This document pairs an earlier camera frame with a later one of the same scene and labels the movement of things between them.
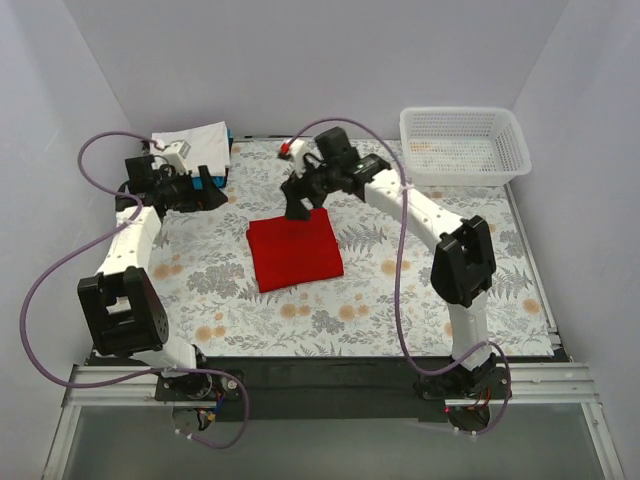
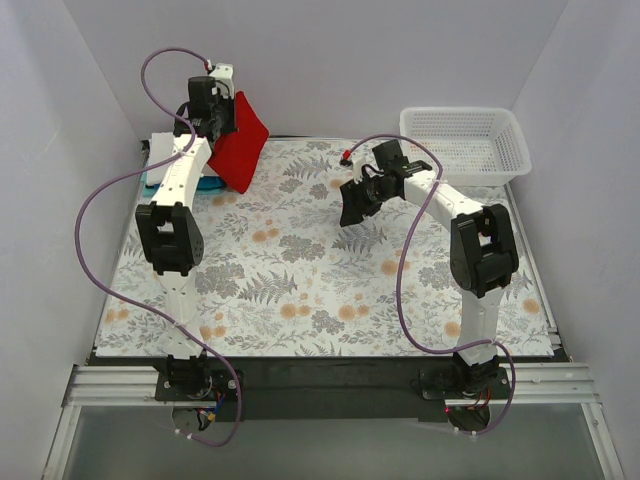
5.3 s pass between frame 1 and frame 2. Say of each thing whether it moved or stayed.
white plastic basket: stayed
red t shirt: moved
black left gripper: moved
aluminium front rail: stayed
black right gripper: moved
